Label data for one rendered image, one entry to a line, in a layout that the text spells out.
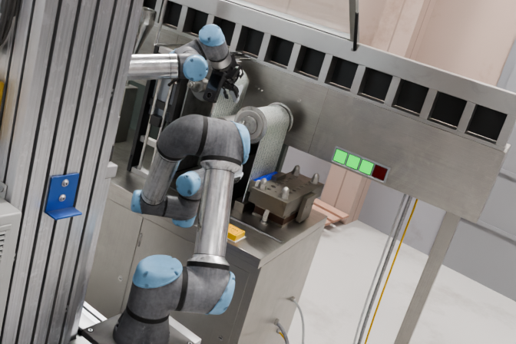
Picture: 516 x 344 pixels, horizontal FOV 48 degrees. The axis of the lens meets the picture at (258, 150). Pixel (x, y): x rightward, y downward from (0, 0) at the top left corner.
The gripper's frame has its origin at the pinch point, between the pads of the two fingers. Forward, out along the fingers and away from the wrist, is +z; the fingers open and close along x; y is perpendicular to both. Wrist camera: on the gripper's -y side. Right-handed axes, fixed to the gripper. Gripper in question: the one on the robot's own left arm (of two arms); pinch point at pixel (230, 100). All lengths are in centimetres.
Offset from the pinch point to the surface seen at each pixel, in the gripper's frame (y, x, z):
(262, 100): 27, 11, 43
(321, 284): 4, -15, 216
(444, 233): 15, -82, 74
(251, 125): 2.1, -3.7, 18.3
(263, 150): -0.4, -8.4, 30.4
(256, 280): -48, -34, 29
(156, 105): -7.9, 34.9, 13.8
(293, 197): -11.0, -27.1, 37.8
